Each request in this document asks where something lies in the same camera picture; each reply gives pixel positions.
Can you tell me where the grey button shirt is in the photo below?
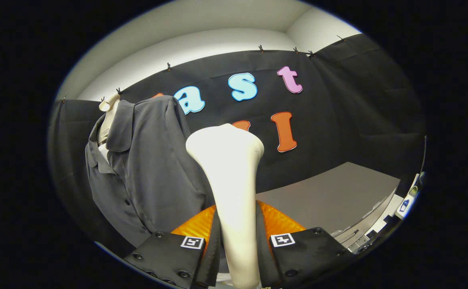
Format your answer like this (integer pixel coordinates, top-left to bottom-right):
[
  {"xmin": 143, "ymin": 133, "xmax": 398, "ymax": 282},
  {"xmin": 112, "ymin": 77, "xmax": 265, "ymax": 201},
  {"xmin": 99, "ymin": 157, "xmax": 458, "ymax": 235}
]
[{"xmin": 85, "ymin": 96, "xmax": 214, "ymax": 247}]

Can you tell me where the white desk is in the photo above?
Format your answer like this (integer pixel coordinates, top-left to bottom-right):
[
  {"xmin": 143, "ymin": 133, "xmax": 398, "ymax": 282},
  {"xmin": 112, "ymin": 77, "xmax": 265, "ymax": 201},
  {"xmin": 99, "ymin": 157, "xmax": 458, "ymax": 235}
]
[{"xmin": 395, "ymin": 172, "xmax": 424, "ymax": 220}]

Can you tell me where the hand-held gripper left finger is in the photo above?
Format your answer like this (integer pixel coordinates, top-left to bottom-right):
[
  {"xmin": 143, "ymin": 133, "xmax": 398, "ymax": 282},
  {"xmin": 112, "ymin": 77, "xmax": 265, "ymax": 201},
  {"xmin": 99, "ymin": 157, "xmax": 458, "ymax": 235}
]
[{"xmin": 123, "ymin": 205, "xmax": 221, "ymax": 289}]

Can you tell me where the white mannequin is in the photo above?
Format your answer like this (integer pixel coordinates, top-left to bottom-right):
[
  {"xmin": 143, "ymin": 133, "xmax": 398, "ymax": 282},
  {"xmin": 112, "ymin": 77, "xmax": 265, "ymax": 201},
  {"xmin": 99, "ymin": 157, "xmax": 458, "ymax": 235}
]
[{"xmin": 97, "ymin": 93, "xmax": 121, "ymax": 164}]

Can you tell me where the grey cabinet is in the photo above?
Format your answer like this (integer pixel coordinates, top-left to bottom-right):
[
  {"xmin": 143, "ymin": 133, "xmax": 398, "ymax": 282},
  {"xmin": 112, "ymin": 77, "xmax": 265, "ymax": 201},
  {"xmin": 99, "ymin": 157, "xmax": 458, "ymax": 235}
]
[{"xmin": 256, "ymin": 162, "xmax": 401, "ymax": 254}]

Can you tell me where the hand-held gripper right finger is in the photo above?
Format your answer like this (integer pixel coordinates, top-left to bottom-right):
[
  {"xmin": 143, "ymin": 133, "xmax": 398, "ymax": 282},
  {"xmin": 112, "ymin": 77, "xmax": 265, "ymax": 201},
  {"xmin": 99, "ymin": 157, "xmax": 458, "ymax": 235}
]
[{"xmin": 255, "ymin": 201, "xmax": 356, "ymax": 289}]

